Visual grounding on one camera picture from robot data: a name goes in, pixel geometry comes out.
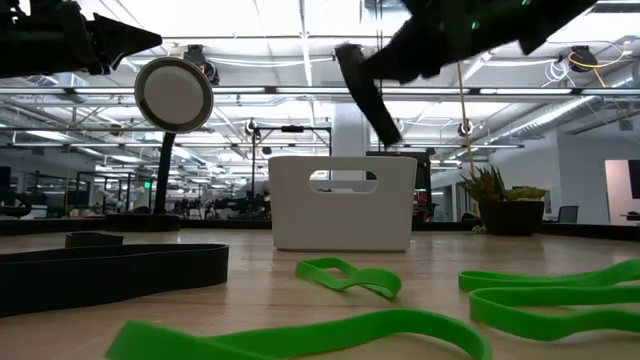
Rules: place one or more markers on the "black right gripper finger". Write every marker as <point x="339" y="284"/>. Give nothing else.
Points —
<point x="410" y="55"/>

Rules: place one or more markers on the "black equipment rack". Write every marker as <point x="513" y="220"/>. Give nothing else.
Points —
<point x="425" y="185"/>

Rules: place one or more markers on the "black background frame rig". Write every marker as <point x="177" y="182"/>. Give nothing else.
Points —
<point x="255" y="160"/>

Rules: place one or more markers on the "white plastic bin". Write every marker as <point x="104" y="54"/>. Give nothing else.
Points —
<point x="300" y="215"/>

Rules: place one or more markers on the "potted succulent plant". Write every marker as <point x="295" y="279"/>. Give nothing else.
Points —
<point x="510" y="217"/>

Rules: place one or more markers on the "grey office chair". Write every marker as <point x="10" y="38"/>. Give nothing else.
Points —
<point x="568" y="212"/>

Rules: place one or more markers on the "black aluminium table frame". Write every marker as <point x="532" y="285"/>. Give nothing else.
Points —
<point x="225" y="224"/>

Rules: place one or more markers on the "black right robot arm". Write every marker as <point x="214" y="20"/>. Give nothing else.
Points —
<point x="555" y="20"/>

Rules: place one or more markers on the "black ceiling-mounted device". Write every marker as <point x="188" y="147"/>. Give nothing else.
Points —
<point x="200" y="62"/>
<point x="582" y="57"/>

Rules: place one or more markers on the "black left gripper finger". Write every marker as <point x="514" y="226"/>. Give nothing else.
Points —
<point x="125" y="37"/>

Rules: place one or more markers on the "black desk lamp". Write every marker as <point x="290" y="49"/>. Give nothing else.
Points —
<point x="172" y="95"/>

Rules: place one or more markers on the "black wall monitor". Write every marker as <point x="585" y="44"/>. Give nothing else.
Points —
<point x="635" y="180"/>

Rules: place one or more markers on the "green rubber band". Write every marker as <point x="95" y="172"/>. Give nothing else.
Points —
<point x="550" y="281"/>
<point x="350" y="330"/>
<point x="375" y="279"/>
<point x="550" y="327"/>

